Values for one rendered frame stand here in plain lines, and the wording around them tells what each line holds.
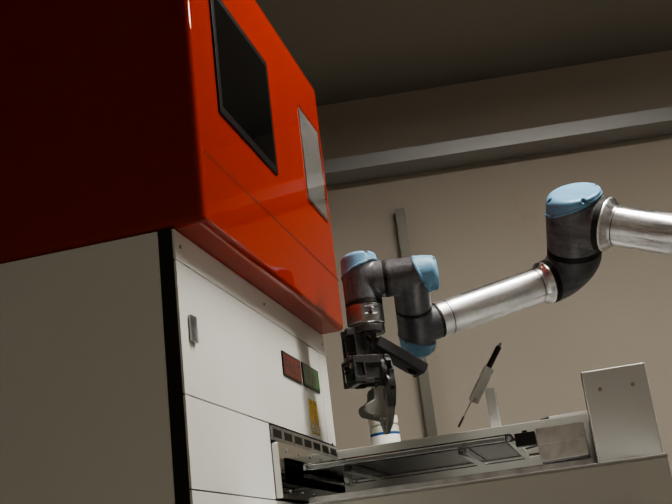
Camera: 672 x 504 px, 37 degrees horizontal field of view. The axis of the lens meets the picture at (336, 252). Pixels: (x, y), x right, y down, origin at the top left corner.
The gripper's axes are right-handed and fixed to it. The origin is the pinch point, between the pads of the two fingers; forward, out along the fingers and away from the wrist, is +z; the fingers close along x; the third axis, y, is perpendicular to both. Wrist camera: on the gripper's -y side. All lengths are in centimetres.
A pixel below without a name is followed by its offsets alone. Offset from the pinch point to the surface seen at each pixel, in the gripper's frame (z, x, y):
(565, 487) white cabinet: 18, 54, -2
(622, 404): 7, 55, -14
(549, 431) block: 7.3, 33.0, -14.6
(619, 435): 11, 54, -13
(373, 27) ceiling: -173, -129, -71
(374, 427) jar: -6.1, -40.4, -13.4
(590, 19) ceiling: -173, -111, -158
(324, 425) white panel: -3.9, -17.3, 7.2
